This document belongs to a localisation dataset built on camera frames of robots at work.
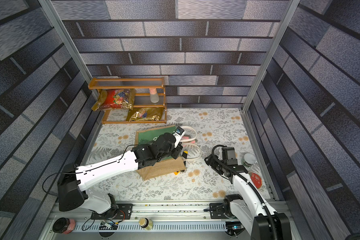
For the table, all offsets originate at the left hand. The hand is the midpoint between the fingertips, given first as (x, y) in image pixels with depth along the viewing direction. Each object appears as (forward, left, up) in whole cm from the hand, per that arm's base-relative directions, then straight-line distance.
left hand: (181, 142), depth 75 cm
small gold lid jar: (-34, +14, -10) cm, 38 cm away
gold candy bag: (+35, +21, -17) cm, 44 cm away
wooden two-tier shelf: (+35, +23, -8) cm, 43 cm away
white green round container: (-2, -39, -15) cm, 41 cm away
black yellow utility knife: (-8, +3, -21) cm, 23 cm away
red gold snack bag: (+36, +40, -3) cm, 53 cm away
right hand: (-2, -15, -16) cm, 22 cm away
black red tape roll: (-34, +53, -17) cm, 65 cm away
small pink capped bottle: (+38, +20, -2) cm, 43 cm away
